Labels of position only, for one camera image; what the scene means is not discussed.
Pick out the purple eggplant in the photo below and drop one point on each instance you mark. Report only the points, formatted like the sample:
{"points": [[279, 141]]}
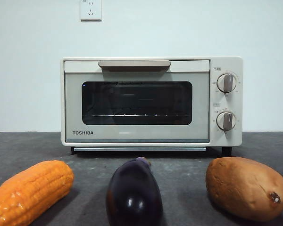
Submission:
{"points": [[134, 195]]}

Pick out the silver oven crumb tray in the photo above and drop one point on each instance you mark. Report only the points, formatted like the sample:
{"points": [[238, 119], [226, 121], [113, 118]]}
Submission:
{"points": [[139, 149]]}

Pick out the black oven foot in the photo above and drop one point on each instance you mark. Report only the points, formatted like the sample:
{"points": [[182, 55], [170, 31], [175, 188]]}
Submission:
{"points": [[227, 151], [72, 150]]}

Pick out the cream oven knob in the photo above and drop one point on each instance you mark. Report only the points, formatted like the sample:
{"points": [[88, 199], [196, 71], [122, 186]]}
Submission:
{"points": [[227, 83], [226, 121]]}

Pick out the cream Toshiba toaster oven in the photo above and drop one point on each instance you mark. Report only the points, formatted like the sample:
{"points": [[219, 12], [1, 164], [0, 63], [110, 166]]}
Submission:
{"points": [[226, 63]]}

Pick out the brown sweet potato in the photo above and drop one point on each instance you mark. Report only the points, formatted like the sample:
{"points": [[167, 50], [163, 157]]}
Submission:
{"points": [[245, 188]]}

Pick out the orange corn cob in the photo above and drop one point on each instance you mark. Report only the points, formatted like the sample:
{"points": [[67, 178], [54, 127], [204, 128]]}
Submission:
{"points": [[30, 193]]}

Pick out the white wall socket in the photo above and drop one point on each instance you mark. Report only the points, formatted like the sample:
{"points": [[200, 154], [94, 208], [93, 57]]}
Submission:
{"points": [[91, 10]]}

